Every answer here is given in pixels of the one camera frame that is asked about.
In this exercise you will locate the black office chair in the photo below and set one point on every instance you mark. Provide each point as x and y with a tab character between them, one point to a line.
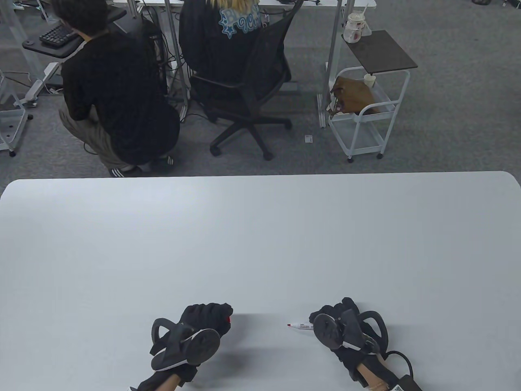
260	69

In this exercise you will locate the dark brown cart top board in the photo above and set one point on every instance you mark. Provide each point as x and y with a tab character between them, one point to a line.
380	51

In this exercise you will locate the small white cup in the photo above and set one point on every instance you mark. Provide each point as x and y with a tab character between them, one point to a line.
369	80

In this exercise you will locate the white patterned cup with straw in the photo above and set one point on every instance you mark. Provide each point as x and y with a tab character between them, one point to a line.
354	28

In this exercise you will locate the white rolling cart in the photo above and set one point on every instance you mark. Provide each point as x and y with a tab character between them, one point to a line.
366	130

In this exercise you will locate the black keyboard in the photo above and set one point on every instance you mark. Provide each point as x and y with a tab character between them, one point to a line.
57	34

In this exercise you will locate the person's left hand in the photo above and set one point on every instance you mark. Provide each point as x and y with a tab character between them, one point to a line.
203	319

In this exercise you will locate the person's right hand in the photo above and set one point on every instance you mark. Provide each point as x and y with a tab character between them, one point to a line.
331	308

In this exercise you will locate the black keyboard tray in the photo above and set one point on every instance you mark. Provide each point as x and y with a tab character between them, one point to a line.
44	51

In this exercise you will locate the person's left forearm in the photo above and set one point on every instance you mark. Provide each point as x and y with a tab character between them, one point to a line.
171	381

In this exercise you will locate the brown bag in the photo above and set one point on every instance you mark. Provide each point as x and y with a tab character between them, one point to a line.
354	95

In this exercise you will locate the person's right forearm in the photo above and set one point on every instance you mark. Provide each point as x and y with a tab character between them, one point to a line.
372	372

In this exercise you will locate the white desk frame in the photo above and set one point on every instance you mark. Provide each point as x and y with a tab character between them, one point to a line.
334	40

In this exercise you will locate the white marker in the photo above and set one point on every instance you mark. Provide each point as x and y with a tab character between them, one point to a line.
301	326

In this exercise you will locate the small black box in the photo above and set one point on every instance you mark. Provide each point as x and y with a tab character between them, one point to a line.
409	383

